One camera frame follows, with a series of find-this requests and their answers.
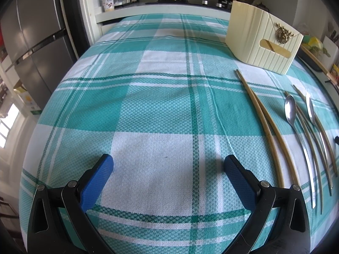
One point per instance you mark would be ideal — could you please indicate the small brown pot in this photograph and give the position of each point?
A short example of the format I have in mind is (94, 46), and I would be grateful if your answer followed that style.
(262, 6)

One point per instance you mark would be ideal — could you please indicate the white knife block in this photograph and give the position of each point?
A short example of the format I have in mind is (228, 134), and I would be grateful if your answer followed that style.
(331, 50)

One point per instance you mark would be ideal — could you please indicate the black gas stove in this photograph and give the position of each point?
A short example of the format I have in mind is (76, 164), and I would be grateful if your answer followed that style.
(182, 1)

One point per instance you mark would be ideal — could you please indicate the black tray with wooden edge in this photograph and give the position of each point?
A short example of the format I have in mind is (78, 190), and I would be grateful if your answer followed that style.
(313, 60)

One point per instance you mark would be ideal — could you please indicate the cardboard box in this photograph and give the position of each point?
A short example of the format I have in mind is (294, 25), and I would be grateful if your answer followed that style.
(29, 102)

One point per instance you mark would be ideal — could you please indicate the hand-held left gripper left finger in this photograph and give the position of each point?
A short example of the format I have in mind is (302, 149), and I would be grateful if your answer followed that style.
(99, 173)

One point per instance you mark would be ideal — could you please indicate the grey refrigerator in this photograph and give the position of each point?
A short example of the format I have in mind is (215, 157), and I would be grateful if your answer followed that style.
(34, 37)

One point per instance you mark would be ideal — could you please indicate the cream ribbed utensil holder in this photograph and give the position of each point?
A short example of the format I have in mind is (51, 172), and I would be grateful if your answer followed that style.
(251, 39)

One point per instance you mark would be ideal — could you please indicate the yellow packet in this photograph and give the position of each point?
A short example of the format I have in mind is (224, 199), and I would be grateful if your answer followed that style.
(335, 72)

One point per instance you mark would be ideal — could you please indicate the yellow green sponge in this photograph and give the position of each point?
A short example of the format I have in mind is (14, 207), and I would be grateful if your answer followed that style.
(313, 43)

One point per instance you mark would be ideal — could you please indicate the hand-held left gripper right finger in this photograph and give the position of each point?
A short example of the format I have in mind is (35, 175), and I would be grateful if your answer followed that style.
(237, 176)

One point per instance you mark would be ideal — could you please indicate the steel spoon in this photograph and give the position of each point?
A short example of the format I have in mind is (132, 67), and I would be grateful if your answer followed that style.
(310, 109)
(290, 109)

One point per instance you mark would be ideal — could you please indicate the teal white plaid tablecloth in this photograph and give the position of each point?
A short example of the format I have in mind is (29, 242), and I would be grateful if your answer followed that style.
(159, 111)

